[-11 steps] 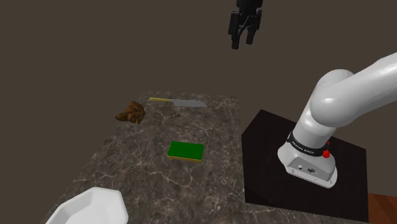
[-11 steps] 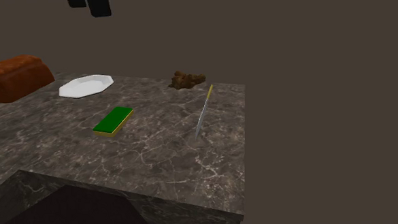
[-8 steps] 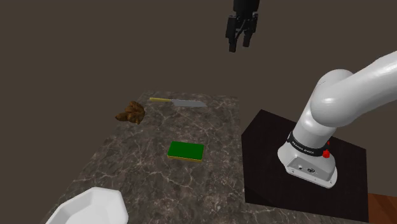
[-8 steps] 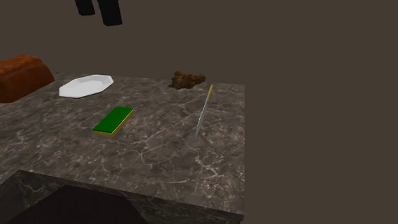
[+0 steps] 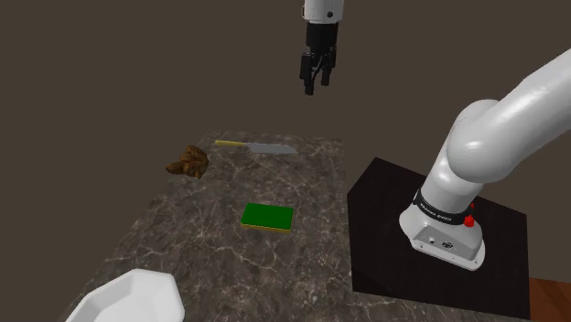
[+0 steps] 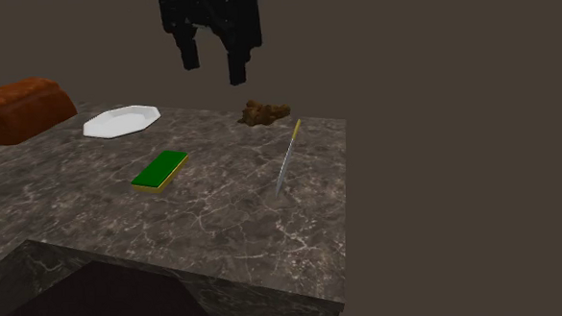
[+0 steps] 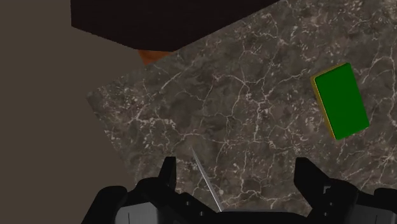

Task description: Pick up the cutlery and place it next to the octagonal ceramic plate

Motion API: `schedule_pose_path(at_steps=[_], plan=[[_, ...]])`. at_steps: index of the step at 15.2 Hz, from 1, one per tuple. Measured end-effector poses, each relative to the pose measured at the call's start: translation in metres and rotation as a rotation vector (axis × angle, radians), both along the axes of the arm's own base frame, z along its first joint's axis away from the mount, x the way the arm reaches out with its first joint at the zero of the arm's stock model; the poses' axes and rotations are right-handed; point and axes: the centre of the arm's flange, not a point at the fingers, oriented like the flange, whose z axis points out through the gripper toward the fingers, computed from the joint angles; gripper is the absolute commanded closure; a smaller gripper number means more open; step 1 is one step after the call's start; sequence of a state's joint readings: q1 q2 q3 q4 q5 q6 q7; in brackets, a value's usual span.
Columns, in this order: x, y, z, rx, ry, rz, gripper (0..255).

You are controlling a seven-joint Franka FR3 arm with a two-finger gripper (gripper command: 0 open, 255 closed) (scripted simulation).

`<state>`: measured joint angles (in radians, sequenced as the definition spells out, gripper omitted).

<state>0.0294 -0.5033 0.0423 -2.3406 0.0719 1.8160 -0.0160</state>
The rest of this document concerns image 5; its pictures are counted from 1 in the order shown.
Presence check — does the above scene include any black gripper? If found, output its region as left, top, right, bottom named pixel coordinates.
left=298, top=21, right=339, bottom=97

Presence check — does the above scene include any green and yellow sponge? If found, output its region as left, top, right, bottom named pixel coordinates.
left=240, top=202, right=295, bottom=234

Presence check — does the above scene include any brown lumpy root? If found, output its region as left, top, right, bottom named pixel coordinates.
left=165, top=145, right=210, bottom=180

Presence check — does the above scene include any dark robot stand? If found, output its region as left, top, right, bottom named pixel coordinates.
left=347, top=156, right=532, bottom=321

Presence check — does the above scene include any white angular bowl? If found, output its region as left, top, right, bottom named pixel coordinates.
left=64, top=268, right=187, bottom=322

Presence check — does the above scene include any yellow handled cleaver knife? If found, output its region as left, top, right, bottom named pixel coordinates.
left=214, top=139, right=299, bottom=156

